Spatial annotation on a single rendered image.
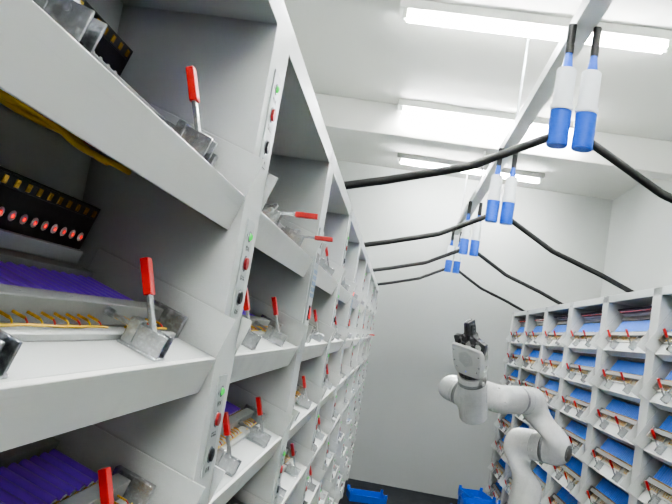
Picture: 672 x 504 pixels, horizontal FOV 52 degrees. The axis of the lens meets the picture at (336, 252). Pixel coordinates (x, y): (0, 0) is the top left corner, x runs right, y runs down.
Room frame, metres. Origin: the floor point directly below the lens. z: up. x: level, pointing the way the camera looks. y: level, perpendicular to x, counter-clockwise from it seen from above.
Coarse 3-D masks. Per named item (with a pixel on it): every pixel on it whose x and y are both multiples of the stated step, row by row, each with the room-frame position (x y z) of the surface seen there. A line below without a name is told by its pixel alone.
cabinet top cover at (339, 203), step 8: (336, 160) 1.64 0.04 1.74; (336, 168) 1.66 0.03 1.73; (336, 176) 1.69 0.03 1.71; (336, 184) 1.75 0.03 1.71; (336, 192) 1.86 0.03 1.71; (344, 192) 1.94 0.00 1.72; (336, 200) 1.98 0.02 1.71; (344, 200) 1.98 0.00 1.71; (328, 208) 2.15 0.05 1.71; (336, 208) 2.12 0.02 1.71; (344, 208) 2.10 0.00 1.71; (352, 216) 2.33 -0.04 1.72; (352, 224) 2.40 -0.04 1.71; (352, 232) 2.61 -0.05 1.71; (352, 240) 2.86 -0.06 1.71; (360, 240) 2.91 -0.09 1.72; (360, 256) 3.45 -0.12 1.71
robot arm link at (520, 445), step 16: (512, 432) 2.42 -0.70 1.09; (528, 432) 2.38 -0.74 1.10; (512, 448) 2.39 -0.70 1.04; (528, 448) 2.36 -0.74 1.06; (512, 464) 2.37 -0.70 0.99; (528, 464) 2.39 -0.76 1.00; (512, 480) 2.37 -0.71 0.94; (528, 480) 2.33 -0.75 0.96; (512, 496) 2.34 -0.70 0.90; (528, 496) 2.31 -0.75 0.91
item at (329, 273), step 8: (320, 256) 1.61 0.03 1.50; (320, 264) 1.76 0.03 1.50; (328, 264) 2.04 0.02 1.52; (336, 264) 2.22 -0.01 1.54; (320, 272) 1.73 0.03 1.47; (328, 272) 2.03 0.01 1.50; (336, 272) 2.22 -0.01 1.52; (320, 280) 1.80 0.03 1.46; (328, 280) 1.96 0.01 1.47; (336, 280) 2.22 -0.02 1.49; (328, 288) 2.05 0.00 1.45
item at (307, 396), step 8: (304, 376) 2.04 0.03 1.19; (304, 384) 2.04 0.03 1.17; (312, 384) 2.22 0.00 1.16; (296, 392) 2.16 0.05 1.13; (304, 392) 2.20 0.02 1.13; (312, 392) 2.22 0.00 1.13; (320, 392) 2.21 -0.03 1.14; (296, 400) 2.04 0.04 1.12; (304, 400) 2.03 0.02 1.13; (312, 400) 2.22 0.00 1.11; (296, 408) 1.95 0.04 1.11; (304, 408) 2.02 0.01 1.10; (312, 408) 2.09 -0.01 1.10; (296, 416) 1.61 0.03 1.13; (304, 416) 1.89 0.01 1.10; (296, 424) 1.74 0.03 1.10
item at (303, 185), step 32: (288, 160) 1.53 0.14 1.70; (288, 192) 1.53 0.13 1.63; (320, 192) 1.52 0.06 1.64; (320, 224) 1.54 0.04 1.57; (256, 256) 1.53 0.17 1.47; (256, 288) 1.53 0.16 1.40; (288, 288) 1.53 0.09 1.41; (256, 384) 1.53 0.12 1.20; (288, 384) 1.52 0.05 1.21; (256, 480) 1.52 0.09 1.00
